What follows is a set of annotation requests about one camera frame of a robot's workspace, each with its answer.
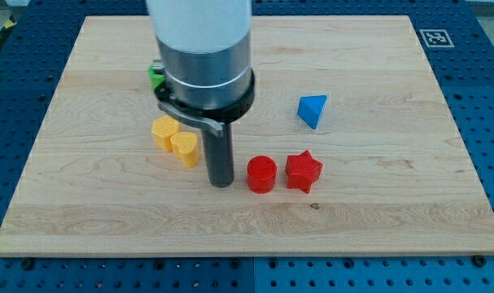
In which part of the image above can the wooden board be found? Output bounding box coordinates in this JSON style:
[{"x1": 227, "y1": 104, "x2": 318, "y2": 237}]
[{"x1": 0, "y1": 15, "x2": 494, "y2": 258}]

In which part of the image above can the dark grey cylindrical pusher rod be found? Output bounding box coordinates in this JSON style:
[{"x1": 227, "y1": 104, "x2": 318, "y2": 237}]
[{"x1": 202, "y1": 124, "x2": 234, "y2": 188}]

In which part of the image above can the yellow hexagon block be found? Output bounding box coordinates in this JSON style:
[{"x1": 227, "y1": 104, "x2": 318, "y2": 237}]
[{"x1": 151, "y1": 116, "x2": 181, "y2": 152}]

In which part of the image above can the blue triangle block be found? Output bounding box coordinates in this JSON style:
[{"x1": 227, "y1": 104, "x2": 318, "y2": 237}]
[{"x1": 297, "y1": 95, "x2": 327, "y2": 129}]

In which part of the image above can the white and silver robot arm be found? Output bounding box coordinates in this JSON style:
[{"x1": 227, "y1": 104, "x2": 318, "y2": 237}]
[{"x1": 146, "y1": 0, "x2": 256, "y2": 187}]

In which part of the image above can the yellow heart block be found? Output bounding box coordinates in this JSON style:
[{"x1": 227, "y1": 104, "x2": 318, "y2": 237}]
[{"x1": 170, "y1": 132, "x2": 200, "y2": 168}]

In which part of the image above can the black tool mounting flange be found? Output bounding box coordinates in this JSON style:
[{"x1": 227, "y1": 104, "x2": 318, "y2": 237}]
[{"x1": 154, "y1": 69, "x2": 256, "y2": 138}]

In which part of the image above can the red star block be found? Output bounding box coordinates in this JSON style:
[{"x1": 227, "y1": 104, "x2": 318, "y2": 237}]
[{"x1": 285, "y1": 150, "x2": 323, "y2": 194}]

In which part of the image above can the green block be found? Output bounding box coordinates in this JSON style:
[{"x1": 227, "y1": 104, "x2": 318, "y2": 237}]
[{"x1": 148, "y1": 63, "x2": 165, "y2": 90}]

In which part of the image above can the white fiducial marker tag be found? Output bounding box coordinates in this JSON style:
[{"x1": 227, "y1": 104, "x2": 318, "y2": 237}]
[{"x1": 420, "y1": 28, "x2": 454, "y2": 48}]

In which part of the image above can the red cylinder block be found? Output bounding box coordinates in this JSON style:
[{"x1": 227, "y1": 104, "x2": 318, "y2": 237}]
[{"x1": 247, "y1": 155, "x2": 277, "y2": 194}]

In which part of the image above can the black yellow hazard tape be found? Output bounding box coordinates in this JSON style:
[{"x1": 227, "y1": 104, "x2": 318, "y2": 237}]
[{"x1": 0, "y1": 15, "x2": 17, "y2": 50}]

